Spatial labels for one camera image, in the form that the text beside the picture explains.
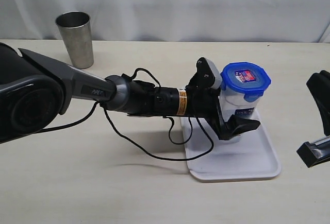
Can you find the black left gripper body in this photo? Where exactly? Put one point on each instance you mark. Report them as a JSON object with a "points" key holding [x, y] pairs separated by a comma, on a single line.
{"points": [[204, 103]]}

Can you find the white plastic tray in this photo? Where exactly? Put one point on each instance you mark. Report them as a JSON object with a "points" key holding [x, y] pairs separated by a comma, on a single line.
{"points": [[251, 156]]}

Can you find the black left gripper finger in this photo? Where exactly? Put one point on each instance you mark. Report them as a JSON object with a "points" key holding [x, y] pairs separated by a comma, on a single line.
{"points": [[236, 126]]}

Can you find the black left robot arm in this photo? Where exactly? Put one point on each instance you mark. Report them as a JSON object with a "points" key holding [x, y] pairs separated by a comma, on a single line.
{"points": [[36, 88]]}

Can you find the stainless steel cup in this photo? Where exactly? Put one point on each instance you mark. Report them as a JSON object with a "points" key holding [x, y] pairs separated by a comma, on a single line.
{"points": [[75, 30]]}

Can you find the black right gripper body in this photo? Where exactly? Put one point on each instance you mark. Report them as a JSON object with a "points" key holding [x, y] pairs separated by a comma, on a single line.
{"points": [[314, 153]]}

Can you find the clear plastic container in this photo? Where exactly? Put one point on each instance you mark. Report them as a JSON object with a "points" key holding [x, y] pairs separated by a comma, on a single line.
{"points": [[235, 103]]}

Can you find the white backdrop cloth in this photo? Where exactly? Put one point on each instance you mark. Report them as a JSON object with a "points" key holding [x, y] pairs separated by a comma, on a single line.
{"points": [[174, 20]]}

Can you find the blue container lid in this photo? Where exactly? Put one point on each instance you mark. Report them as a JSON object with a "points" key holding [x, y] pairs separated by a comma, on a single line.
{"points": [[245, 78]]}

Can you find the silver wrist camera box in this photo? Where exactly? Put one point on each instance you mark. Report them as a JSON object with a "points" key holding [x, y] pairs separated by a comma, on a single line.
{"points": [[207, 75]]}

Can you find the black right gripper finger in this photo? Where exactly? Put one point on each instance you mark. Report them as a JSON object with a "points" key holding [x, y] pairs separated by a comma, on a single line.
{"points": [[318, 85]]}

